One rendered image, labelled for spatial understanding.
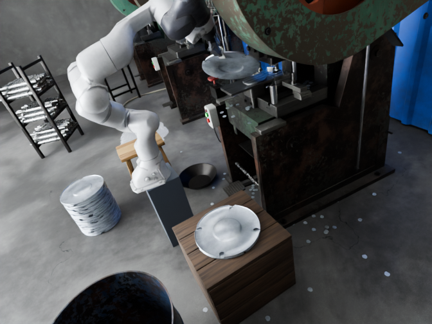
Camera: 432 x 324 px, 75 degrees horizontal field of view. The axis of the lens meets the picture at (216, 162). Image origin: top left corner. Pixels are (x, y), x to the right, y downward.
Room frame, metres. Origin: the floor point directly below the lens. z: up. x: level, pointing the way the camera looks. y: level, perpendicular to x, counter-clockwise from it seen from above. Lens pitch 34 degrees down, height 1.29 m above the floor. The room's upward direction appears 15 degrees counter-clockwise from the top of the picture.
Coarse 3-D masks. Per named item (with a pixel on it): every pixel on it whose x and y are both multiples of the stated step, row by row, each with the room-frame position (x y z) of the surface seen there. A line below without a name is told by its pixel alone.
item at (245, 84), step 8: (240, 80) 1.46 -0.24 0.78; (248, 80) 1.42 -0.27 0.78; (256, 80) 1.38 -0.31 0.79; (264, 80) 1.37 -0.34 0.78; (272, 80) 1.37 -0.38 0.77; (224, 88) 1.41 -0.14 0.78; (232, 88) 1.38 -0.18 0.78; (240, 88) 1.35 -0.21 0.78; (248, 88) 1.33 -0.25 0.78; (256, 88) 1.36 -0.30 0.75; (248, 96) 1.40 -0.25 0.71; (256, 96) 1.36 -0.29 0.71; (248, 104) 1.41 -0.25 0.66; (256, 104) 1.36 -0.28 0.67
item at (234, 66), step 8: (216, 56) 1.35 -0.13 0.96; (232, 56) 1.34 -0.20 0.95; (240, 56) 1.33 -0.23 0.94; (248, 56) 1.32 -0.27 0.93; (208, 64) 1.42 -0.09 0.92; (216, 64) 1.41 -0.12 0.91; (224, 64) 1.42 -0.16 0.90; (232, 64) 1.41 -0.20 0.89; (240, 64) 1.40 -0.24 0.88; (248, 64) 1.38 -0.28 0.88; (256, 64) 1.37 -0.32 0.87; (208, 72) 1.48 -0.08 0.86; (216, 72) 1.47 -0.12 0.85; (224, 72) 1.47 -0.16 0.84; (232, 72) 1.47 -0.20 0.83; (240, 72) 1.45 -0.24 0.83; (248, 72) 1.44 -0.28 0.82
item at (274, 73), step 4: (276, 68) 1.50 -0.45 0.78; (260, 72) 1.51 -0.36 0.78; (264, 72) 1.49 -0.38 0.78; (268, 72) 1.48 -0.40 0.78; (272, 72) 1.46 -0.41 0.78; (276, 72) 1.46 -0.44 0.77; (280, 72) 1.43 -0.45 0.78; (288, 72) 1.40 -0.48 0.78; (272, 76) 1.40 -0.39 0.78; (276, 76) 1.38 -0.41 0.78; (280, 76) 1.37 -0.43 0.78; (284, 76) 1.38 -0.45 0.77; (288, 76) 1.39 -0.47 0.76; (276, 80) 1.37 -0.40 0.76; (280, 80) 1.37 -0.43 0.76; (276, 84) 1.37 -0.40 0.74; (280, 84) 1.37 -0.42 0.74
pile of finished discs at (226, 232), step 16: (224, 208) 0.99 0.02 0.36; (240, 208) 0.96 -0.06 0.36; (208, 224) 0.91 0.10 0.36; (224, 224) 0.88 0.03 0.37; (240, 224) 0.86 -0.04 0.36; (256, 224) 0.84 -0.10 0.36; (208, 240) 0.82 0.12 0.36; (224, 240) 0.80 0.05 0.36; (240, 240) 0.78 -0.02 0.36; (256, 240) 0.76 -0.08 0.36; (224, 256) 0.71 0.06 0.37
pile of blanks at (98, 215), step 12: (108, 192) 1.57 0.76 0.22; (72, 204) 1.44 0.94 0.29; (84, 204) 1.43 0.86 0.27; (96, 204) 1.46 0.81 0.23; (108, 204) 1.52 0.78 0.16; (72, 216) 1.47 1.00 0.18; (84, 216) 1.43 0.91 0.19; (96, 216) 1.44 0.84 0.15; (108, 216) 1.49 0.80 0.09; (120, 216) 1.55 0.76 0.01; (84, 228) 1.44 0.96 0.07; (96, 228) 1.43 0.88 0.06; (108, 228) 1.45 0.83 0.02
